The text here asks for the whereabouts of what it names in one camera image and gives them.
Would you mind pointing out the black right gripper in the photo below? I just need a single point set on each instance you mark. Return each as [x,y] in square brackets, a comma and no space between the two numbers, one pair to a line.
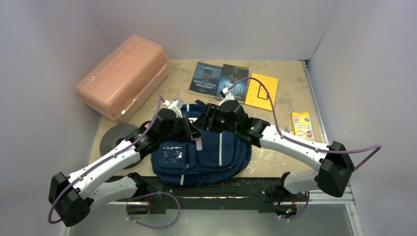
[210,115]

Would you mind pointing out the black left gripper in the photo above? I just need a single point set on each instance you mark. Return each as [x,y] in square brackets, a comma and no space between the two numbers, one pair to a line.
[189,132]

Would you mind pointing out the navy blue student backpack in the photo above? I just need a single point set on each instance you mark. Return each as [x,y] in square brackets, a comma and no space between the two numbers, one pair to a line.
[223,156]

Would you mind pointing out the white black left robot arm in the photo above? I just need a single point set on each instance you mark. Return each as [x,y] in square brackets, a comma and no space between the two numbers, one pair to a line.
[74,196]

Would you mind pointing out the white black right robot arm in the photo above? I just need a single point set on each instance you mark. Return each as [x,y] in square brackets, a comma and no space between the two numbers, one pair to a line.
[331,165]

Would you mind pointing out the Nineteen Eighty-Four paperback book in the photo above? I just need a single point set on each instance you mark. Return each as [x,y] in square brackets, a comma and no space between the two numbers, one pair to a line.
[205,79]

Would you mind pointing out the dark blue paperback book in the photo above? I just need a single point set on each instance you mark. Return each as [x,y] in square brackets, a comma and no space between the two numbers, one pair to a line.
[231,74]

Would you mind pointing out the yellow paperback book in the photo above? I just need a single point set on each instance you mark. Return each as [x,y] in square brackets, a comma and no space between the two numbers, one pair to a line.
[256,94]

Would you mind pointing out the grey round disc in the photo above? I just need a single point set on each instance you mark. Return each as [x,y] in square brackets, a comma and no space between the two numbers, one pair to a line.
[118,140]

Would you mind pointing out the translucent pink storage box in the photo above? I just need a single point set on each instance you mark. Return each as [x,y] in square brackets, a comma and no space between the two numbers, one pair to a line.
[125,79]

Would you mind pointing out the colourful crayon box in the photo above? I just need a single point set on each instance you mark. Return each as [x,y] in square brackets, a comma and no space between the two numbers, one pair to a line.
[302,126]

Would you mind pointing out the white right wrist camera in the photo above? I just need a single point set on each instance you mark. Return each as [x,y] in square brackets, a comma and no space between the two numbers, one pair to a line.
[226,96]

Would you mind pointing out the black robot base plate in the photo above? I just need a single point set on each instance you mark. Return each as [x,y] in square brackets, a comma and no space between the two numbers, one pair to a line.
[263,194]

